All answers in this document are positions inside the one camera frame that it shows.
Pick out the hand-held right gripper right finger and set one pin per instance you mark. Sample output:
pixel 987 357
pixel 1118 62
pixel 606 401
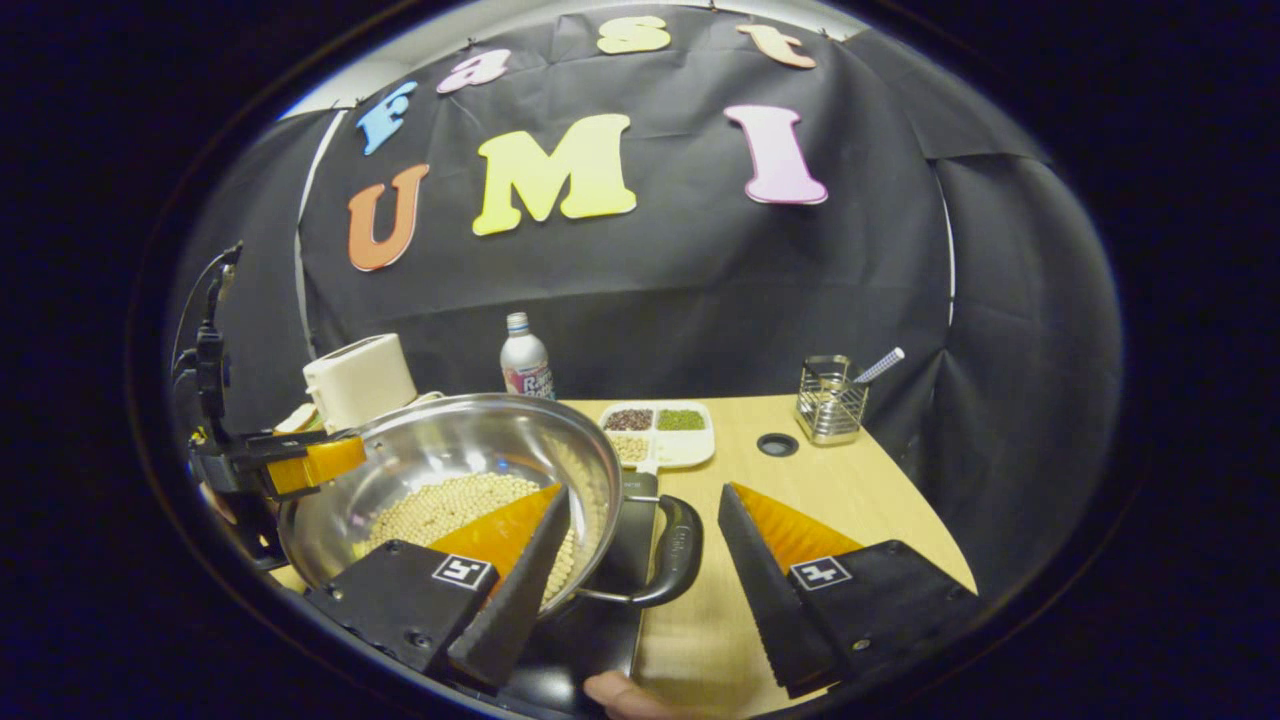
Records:
pixel 770 600

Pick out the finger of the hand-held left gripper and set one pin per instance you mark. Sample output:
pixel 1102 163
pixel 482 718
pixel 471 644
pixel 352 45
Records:
pixel 315 465

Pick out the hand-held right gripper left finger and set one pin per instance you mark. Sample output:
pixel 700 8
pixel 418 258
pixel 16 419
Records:
pixel 515 610

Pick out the black induction cooktop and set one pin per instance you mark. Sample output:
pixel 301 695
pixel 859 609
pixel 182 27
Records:
pixel 585 650

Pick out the pile of yellow soybeans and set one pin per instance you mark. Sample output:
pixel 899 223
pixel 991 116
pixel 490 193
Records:
pixel 440 510

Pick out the stainless steel pot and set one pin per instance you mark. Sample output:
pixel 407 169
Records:
pixel 450 440

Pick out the bread slice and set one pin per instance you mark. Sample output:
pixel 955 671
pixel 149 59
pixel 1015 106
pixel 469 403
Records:
pixel 298 418

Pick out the white toaster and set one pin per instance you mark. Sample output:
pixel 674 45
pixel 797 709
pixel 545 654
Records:
pixel 360 380

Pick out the white divided bean tray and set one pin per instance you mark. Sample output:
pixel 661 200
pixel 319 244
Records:
pixel 690 450

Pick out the silver drink bottle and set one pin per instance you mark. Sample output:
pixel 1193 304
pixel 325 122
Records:
pixel 525 360

